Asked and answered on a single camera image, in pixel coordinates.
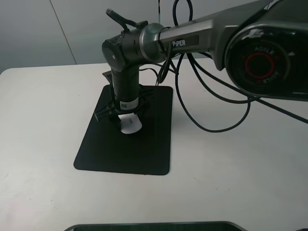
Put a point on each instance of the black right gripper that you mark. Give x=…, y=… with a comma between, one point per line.
x=111, y=111

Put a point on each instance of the white computer mouse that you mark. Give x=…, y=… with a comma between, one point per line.
x=130, y=123

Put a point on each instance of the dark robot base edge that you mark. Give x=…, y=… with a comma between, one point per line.
x=171, y=226

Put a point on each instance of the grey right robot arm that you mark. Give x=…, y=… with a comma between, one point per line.
x=263, y=46

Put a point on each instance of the black mouse pad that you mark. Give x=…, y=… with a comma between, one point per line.
x=104, y=148

